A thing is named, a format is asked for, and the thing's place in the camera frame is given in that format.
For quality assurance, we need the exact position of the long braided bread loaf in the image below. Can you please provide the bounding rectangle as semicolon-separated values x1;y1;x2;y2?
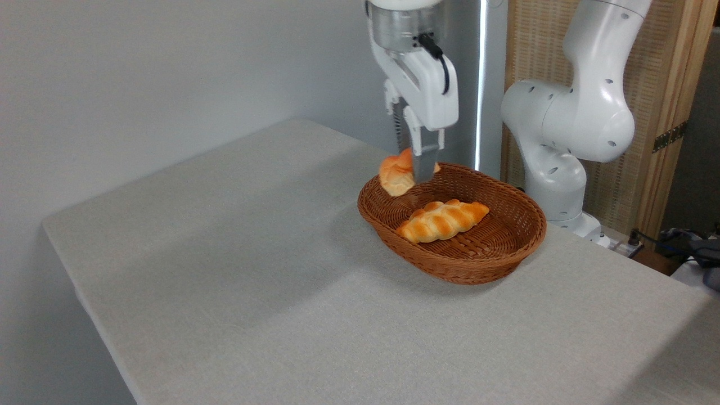
396;199;491;244

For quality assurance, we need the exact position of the metal screen hinge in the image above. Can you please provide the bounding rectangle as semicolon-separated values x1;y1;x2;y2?
652;121;688;154

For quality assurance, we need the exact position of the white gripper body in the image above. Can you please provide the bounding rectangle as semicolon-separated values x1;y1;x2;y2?
368;34;460;132

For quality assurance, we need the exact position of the round knotted bread roll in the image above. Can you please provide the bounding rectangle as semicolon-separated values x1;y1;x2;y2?
379;148;442;197

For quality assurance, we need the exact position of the dark grey bag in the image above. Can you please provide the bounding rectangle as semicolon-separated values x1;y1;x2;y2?
658;228;720;291

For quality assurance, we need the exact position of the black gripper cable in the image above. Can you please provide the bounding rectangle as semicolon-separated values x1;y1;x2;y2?
417;33;451;95

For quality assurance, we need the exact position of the silver wrist flange adapter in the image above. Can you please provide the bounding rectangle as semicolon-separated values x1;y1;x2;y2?
368;4;446;55

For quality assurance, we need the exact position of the black power cable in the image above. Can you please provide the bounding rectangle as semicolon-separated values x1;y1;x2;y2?
625;228;698;260

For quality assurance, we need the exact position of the brown wicker basket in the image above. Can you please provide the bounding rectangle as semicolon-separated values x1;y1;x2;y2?
357;162;547;285

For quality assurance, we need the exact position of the wooden rattan folding screen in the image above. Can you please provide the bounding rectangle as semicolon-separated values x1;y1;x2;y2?
501;0;720;244

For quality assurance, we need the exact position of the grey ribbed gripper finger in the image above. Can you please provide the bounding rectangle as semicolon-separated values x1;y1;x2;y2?
402;106;446;185
384;79;413;154

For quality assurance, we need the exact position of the grey tablecloth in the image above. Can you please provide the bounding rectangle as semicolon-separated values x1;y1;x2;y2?
42;119;720;405

